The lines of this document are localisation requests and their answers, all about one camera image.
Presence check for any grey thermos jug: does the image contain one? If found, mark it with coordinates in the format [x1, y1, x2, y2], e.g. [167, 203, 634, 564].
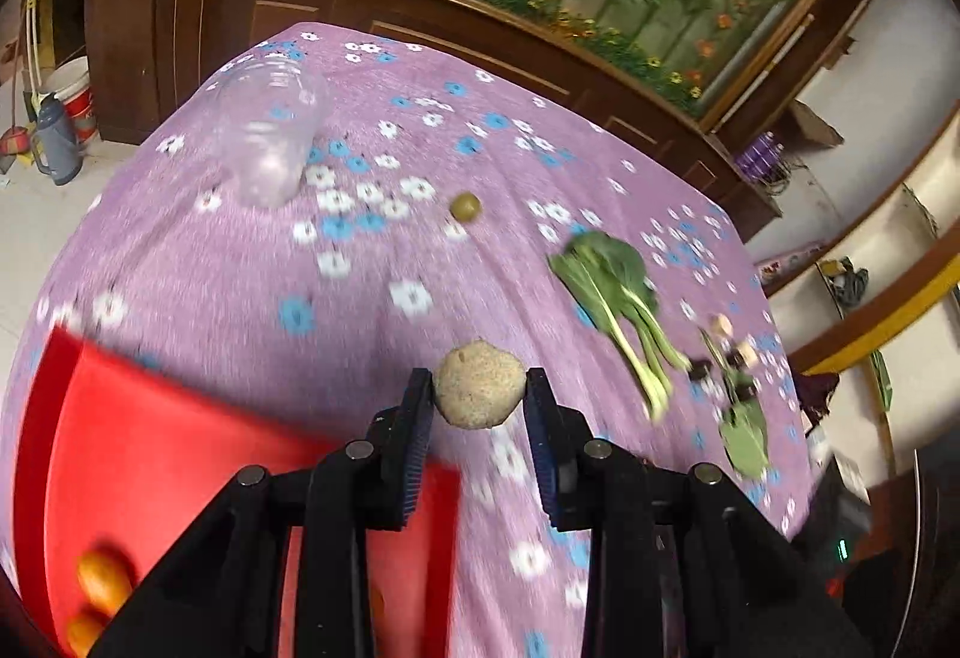
[30, 95, 82, 185]

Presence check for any red mop head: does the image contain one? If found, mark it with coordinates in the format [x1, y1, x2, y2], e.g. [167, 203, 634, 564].
[0, 125, 35, 172]

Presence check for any loose green leaf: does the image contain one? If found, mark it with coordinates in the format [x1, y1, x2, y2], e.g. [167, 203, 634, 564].
[718, 399, 771, 479]

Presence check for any tan round potato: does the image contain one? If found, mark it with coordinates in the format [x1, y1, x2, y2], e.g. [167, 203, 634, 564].
[433, 341, 527, 430]

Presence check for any pair of dark shoes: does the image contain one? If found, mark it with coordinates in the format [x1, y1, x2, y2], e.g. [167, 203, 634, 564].
[821, 257, 871, 310]

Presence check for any black device with green light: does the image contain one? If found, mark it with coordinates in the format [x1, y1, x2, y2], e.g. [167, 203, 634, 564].
[814, 470, 878, 599]

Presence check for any brown wooden cabinet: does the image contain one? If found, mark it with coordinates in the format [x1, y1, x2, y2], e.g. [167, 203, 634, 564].
[79, 0, 785, 239]

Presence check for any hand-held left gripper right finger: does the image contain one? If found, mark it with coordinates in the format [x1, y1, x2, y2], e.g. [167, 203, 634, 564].
[523, 367, 875, 658]

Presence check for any white plastic bucket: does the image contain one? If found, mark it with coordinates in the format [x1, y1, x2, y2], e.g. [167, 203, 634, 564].
[41, 56, 98, 145]

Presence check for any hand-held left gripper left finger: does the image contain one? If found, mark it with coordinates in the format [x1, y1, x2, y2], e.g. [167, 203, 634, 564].
[86, 369, 436, 658]

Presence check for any clear plastic container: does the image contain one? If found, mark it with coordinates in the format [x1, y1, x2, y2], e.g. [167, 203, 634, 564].
[214, 56, 329, 209]

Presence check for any purple bottles pack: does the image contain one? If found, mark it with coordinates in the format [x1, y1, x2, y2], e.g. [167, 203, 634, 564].
[735, 131, 785, 179]

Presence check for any bok choy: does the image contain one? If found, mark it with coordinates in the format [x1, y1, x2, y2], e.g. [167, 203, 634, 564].
[549, 230, 691, 423]

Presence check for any purple floral tablecloth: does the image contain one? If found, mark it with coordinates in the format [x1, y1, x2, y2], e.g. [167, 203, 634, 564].
[0, 20, 818, 658]

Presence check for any red tray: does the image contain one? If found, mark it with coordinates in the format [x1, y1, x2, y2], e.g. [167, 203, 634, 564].
[13, 326, 462, 658]

